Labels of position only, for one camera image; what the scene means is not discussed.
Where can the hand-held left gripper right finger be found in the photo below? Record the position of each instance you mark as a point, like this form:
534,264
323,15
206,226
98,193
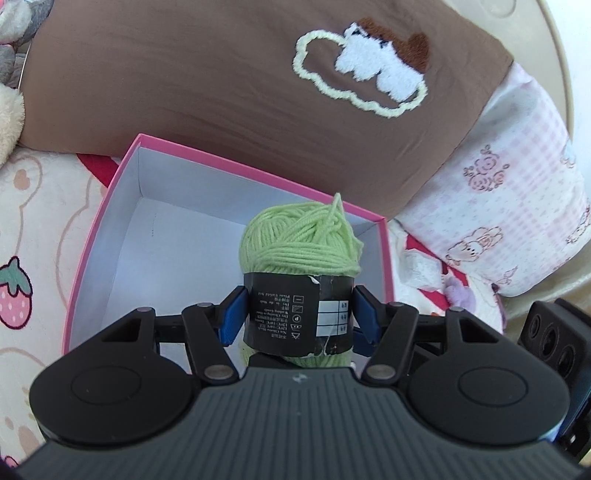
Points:
364,318

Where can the pink checked pillow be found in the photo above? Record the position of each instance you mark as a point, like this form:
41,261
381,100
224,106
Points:
508,194

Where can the brown embroidered pillow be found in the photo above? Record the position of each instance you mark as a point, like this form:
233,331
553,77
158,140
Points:
184,83

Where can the bear print blanket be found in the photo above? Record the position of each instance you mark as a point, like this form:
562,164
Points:
37,221

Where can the pink cardboard box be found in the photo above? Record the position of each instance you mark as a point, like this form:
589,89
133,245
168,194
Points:
184,230

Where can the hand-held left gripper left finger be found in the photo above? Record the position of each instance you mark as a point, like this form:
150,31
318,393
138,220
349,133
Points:
233,318

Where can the green yarn ball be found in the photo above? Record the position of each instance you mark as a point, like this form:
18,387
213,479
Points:
295,240

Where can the lavender yarn ball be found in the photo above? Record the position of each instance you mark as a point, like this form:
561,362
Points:
458,291

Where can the grey rabbit plush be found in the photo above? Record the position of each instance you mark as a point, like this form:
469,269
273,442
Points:
14,27

